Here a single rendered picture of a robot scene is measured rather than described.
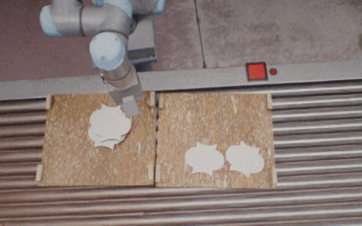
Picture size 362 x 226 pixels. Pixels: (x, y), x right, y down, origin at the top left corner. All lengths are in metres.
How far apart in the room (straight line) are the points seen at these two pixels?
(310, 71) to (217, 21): 1.30
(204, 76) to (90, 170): 0.55
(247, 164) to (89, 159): 0.55
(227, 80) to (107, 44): 0.67
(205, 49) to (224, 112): 1.25
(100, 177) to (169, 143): 0.27
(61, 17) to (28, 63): 1.83
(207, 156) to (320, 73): 0.55
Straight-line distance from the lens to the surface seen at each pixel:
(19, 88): 1.53
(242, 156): 1.25
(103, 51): 0.81
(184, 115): 1.29
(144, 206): 1.25
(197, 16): 2.66
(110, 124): 1.26
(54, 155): 1.35
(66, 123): 1.37
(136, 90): 0.97
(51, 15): 0.93
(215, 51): 2.50
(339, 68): 1.50
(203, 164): 1.23
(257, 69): 1.40
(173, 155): 1.25
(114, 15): 0.88
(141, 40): 1.42
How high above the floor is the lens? 2.15
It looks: 69 degrees down
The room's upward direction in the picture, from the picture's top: 8 degrees counter-clockwise
